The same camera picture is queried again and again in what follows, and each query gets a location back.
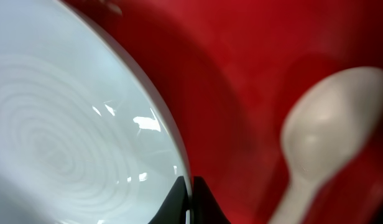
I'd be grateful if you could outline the red plastic tray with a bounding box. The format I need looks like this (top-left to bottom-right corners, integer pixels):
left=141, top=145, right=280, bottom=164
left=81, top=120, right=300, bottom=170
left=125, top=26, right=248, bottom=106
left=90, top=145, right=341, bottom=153
left=69, top=0, right=383, bottom=223

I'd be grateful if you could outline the white plastic spoon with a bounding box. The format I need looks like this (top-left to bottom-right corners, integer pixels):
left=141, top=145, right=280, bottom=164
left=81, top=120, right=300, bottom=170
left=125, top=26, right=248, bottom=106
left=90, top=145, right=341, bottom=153
left=270, top=67, right=383, bottom=224

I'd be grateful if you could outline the light blue plate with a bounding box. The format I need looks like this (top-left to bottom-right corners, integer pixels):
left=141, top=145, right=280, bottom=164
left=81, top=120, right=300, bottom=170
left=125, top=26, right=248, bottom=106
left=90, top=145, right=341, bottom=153
left=0, top=0, right=192, bottom=224

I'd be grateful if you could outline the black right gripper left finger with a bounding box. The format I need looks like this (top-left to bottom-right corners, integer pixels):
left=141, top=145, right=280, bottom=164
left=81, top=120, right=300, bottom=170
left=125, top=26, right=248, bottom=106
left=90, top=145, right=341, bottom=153
left=149, top=176, right=189, bottom=224

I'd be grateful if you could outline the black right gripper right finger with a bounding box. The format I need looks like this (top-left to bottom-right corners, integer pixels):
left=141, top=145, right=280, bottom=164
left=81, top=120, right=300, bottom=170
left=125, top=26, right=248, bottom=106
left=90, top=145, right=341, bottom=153
left=192, top=176, right=231, bottom=224

